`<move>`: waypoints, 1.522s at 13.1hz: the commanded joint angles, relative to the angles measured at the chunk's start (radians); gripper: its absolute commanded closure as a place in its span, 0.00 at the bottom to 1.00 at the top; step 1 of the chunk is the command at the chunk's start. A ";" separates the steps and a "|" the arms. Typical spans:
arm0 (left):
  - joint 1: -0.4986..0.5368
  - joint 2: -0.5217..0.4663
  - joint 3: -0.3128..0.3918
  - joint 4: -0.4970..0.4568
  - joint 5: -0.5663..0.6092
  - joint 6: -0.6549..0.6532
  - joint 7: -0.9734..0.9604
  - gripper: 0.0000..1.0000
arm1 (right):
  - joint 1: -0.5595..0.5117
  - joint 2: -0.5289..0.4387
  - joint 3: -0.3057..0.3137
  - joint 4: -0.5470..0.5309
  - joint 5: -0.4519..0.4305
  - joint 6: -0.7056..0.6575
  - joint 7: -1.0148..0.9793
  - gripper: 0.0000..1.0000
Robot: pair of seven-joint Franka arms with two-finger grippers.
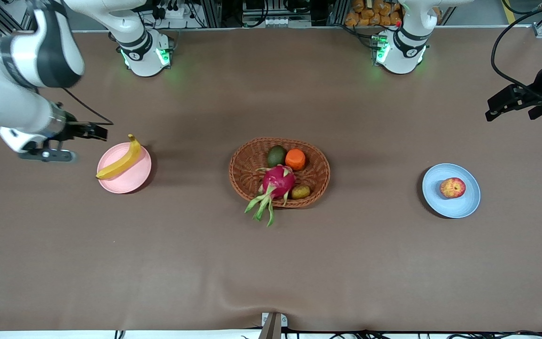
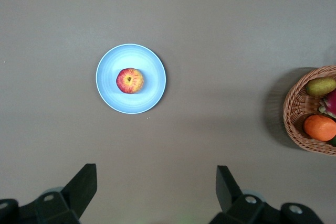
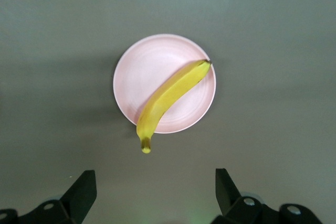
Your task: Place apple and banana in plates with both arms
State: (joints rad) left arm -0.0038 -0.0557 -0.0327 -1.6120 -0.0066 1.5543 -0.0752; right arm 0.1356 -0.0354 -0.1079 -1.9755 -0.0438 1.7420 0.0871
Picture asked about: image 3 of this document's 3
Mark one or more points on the yellow banana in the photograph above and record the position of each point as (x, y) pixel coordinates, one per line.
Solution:
(173, 90)

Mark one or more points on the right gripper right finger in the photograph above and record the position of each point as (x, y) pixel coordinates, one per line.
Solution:
(228, 200)

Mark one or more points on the brown table cover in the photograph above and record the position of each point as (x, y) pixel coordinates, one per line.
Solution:
(168, 3)

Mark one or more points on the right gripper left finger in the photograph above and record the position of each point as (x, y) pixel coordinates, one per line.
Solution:
(78, 197)

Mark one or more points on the pink plate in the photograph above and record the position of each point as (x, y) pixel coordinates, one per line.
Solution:
(147, 72)

